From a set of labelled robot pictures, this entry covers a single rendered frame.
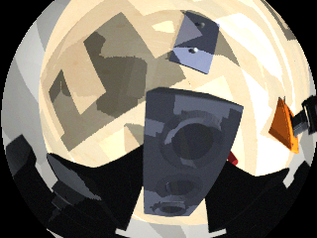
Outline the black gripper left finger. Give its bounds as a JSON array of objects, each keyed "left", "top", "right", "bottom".
[{"left": 47, "top": 146, "right": 144, "bottom": 231}]

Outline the dark red peg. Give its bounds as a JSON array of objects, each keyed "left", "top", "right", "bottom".
[{"left": 227, "top": 151, "right": 238, "bottom": 166}]

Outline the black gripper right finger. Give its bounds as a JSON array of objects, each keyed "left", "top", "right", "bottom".
[{"left": 205, "top": 160, "right": 290, "bottom": 233}]

